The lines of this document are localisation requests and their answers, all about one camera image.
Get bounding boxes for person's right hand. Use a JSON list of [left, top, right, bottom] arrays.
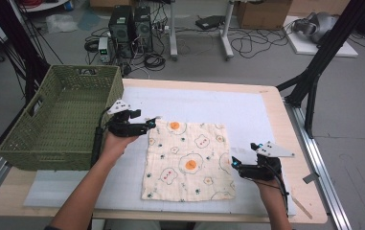
[[253, 176, 284, 201]]

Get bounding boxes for person's grey pants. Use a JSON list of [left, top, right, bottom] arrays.
[[103, 219, 233, 230]]

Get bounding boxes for small grey power supply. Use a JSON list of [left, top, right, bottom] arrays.
[[97, 36, 112, 63]]

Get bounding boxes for person's left hand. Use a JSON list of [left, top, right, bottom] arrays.
[[101, 130, 140, 165]]

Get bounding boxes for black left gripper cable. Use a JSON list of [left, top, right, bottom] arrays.
[[89, 106, 112, 168]]

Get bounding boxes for white grid mat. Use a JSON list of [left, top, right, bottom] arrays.
[[23, 85, 297, 217]]

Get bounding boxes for round white table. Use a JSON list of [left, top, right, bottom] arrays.
[[16, 0, 75, 13]]

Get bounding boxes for slim black computer tower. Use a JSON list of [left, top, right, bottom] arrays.
[[133, 5, 154, 54]]

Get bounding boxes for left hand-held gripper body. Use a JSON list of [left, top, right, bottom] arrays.
[[106, 99, 149, 139]]

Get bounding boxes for long aluminium rail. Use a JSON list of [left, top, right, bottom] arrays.
[[284, 99, 354, 230]]

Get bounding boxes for loose black floor cables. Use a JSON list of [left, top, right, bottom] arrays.
[[229, 27, 297, 59]]

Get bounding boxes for grey tape piece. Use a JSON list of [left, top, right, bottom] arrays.
[[302, 172, 321, 185]]

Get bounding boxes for clear plastic bag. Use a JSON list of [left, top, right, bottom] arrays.
[[45, 12, 80, 35]]

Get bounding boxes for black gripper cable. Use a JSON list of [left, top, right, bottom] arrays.
[[265, 158, 291, 219], [89, 106, 112, 168]]

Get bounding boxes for white floor board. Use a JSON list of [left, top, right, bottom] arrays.
[[284, 14, 359, 58]]

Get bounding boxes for flat black box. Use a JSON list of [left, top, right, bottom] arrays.
[[194, 14, 227, 31]]

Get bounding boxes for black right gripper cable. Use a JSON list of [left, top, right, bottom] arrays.
[[265, 158, 291, 219]]

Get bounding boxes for cable tangle by computers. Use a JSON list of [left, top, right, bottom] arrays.
[[83, 27, 169, 78]]

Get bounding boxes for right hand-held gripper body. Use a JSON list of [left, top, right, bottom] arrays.
[[239, 140, 296, 182]]

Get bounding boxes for green woven basket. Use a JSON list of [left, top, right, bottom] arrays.
[[0, 64, 125, 172]]

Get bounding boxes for grey rounded device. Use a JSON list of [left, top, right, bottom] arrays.
[[291, 11, 339, 44]]

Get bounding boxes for cream cloth with egg print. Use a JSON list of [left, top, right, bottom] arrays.
[[141, 118, 237, 203]]

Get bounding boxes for black stand with cables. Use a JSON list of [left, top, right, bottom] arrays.
[[0, 0, 52, 107]]

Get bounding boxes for white desk frame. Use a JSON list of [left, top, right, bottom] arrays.
[[169, 0, 236, 61]]

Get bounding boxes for black metal stand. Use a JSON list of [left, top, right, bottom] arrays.
[[275, 0, 365, 139]]

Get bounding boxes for large black computer tower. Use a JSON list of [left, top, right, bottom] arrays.
[[107, 5, 135, 59]]

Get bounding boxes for brown cardboard box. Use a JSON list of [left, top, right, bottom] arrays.
[[236, 0, 293, 31]]

